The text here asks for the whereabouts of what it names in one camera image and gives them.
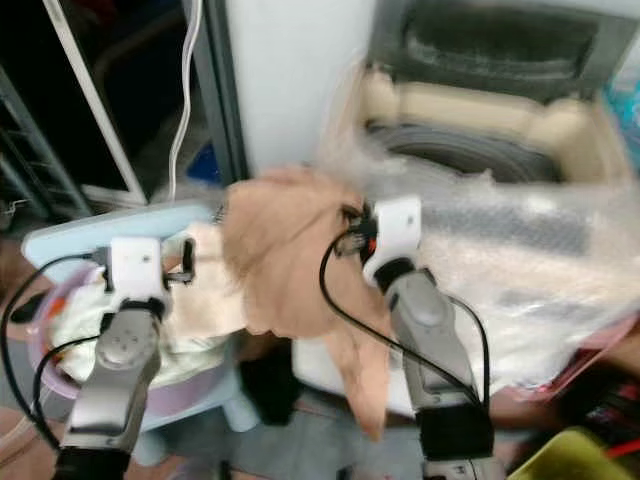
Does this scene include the white hanging hose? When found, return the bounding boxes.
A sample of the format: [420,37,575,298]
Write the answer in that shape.
[167,0,207,203]

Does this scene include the black bag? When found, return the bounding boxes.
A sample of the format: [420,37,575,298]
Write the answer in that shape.
[238,334,303,429]

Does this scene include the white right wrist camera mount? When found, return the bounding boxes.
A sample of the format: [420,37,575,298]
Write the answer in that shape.
[362,195,424,283]

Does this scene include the yellow-green plastic object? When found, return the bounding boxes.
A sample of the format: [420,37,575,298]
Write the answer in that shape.
[504,426,639,480]

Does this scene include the teal printed package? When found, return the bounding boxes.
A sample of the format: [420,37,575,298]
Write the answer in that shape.
[604,84,640,173]

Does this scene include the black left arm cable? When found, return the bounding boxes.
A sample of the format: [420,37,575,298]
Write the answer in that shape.
[0,254,113,449]

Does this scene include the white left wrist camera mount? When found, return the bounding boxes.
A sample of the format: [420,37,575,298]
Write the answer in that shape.
[109,237,170,303]

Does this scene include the pale pink cloth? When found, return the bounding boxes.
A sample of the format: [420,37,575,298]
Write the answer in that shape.
[166,224,251,339]

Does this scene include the blue container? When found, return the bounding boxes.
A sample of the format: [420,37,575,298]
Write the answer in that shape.
[188,142,223,189]

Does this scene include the black slipper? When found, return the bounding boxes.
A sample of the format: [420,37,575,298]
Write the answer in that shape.
[0,286,51,323]

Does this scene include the clear floor hose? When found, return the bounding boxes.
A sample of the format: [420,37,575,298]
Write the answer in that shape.
[0,398,53,473]

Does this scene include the tan cloth garment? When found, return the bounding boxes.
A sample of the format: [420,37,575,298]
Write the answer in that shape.
[221,164,397,443]

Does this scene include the grey metal wire rack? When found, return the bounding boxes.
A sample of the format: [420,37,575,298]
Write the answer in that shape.
[0,68,63,229]

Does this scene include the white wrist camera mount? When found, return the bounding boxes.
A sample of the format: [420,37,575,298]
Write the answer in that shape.
[362,195,424,283]
[109,237,170,303]

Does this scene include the white door frame bar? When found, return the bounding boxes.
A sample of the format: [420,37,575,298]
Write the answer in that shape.
[44,0,147,209]

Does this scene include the clear plastic bubble wrap sheet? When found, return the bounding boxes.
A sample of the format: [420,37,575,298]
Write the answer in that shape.
[360,148,640,393]

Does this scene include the white crumpled clothes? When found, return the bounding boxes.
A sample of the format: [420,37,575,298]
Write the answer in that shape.
[50,274,213,389]

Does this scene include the white top-load washing machine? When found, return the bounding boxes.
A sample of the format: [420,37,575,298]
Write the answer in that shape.
[224,0,640,425]

